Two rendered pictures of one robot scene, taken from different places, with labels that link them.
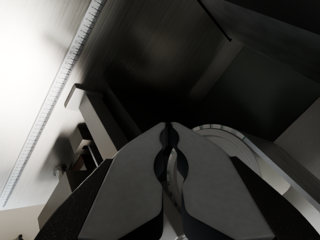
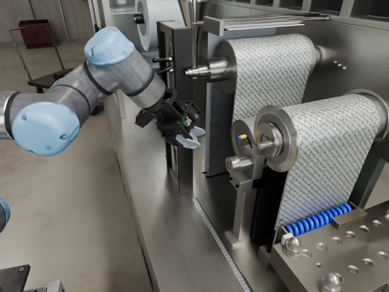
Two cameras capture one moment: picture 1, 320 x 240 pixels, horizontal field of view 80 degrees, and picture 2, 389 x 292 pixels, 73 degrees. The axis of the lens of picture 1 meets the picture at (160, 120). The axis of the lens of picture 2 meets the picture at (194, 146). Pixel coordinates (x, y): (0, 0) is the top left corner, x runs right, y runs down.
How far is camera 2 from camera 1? 69 cm
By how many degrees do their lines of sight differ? 72
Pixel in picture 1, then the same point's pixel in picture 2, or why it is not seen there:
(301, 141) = not seen: hidden behind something
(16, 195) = not seen: outside the picture
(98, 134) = (238, 211)
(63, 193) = (278, 262)
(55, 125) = (243, 262)
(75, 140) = (263, 258)
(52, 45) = (199, 226)
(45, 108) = (226, 254)
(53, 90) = (219, 243)
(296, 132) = not seen: hidden behind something
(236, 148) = (234, 133)
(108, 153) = (239, 200)
